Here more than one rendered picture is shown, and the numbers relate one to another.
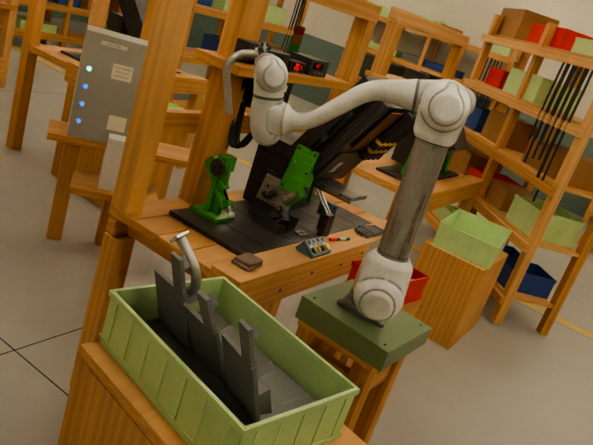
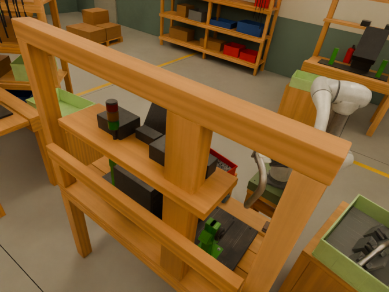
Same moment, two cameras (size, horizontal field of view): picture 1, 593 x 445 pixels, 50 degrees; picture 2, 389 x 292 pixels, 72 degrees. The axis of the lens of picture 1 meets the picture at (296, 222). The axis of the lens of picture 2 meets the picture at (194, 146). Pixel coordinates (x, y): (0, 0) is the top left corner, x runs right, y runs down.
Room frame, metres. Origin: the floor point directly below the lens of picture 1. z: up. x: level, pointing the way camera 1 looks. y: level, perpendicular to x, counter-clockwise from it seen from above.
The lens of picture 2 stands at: (2.64, 1.24, 2.28)
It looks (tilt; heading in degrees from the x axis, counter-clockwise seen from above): 36 degrees down; 274
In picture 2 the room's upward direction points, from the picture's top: 7 degrees clockwise
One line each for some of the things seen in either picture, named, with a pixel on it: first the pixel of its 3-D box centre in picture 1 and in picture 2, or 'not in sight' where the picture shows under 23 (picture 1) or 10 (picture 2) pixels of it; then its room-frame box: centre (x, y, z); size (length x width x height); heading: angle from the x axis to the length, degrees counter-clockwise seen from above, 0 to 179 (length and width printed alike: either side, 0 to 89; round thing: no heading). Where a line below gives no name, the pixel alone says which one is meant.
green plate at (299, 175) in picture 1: (303, 169); not in sight; (2.72, 0.05, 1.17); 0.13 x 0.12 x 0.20; 151
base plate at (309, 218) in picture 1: (282, 219); (170, 207); (2.82, 0.07, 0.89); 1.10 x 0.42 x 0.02; 151
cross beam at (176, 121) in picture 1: (243, 123); (125, 205); (3.00, 0.39, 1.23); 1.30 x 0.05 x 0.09; 151
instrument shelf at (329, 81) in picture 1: (279, 71); (139, 149); (2.94, 0.29, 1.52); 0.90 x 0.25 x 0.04; 151
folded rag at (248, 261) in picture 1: (247, 260); (271, 229); (2.16, 0.13, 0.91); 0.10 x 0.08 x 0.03; 153
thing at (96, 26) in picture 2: not in sight; (94, 28); (6.04, -5.75, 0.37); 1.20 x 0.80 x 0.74; 71
